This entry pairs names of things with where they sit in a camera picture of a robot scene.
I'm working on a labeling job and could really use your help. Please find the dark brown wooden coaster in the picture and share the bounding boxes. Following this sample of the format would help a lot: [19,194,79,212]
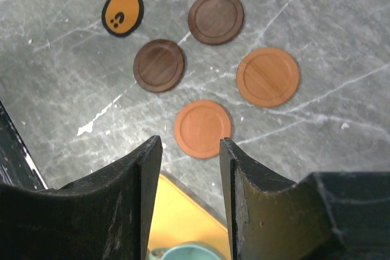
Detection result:
[188,0,245,45]

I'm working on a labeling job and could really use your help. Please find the light orange wooden coaster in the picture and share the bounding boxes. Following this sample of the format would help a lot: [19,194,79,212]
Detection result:
[174,100,232,159]

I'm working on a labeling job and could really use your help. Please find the yellow black-rimmed coaster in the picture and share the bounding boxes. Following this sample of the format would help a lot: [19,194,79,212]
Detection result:
[101,0,144,38]

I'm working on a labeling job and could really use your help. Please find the teal cup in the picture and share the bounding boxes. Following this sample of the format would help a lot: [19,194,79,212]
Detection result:
[146,242,226,260]

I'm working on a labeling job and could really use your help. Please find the yellow plastic tray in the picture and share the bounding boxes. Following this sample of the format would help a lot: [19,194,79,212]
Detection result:
[148,174,230,259]

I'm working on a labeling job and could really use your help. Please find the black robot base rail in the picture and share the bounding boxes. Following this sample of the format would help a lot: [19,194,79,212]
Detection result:
[1,104,48,191]

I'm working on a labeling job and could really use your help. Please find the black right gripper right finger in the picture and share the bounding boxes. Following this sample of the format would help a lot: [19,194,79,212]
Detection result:
[219,138,389,259]

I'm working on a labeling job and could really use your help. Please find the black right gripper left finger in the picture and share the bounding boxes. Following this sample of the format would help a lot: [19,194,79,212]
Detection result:
[1,135,163,259]

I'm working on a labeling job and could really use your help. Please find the tan wooden coaster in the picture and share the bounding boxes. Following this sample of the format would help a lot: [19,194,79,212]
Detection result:
[236,47,300,108]

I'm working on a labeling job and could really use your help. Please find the dark walnut wooden coaster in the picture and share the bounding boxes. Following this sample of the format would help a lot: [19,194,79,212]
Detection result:
[133,39,186,93]

